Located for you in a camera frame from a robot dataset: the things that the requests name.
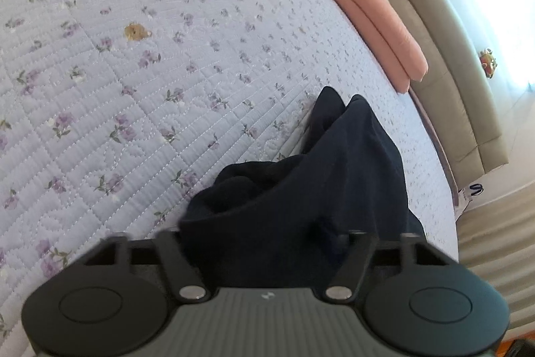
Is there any dark navy striped hoodie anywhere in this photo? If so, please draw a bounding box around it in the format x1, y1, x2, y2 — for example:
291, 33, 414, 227
179, 86, 427, 291

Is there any thick pink folded blanket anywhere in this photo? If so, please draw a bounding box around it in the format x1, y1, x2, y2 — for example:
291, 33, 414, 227
334, 0, 429, 82

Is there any white tote bag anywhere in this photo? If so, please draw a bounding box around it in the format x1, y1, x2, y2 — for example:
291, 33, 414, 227
459, 183, 484, 212

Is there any beige pleated curtain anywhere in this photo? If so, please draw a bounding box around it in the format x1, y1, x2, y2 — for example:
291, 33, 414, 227
457, 190, 535, 343

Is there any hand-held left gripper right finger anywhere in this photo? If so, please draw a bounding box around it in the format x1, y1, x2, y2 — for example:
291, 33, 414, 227
323, 229, 449, 302

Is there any small plush toy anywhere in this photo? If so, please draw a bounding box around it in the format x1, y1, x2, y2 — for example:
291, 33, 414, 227
478, 47, 498, 79

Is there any floral quilted bed cover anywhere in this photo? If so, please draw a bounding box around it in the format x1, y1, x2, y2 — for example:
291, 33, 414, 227
0, 0, 460, 357

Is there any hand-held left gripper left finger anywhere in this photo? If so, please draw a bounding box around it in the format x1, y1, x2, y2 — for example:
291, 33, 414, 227
83, 231, 208, 302

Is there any lower pink pillow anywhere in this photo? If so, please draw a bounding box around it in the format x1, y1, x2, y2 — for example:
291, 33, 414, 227
320, 0, 412, 94

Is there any mauve bed sheet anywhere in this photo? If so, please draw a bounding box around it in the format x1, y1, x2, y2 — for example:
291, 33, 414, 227
410, 86, 461, 217

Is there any beige padded headboard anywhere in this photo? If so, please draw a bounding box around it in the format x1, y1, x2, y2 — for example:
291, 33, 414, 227
339, 0, 511, 176

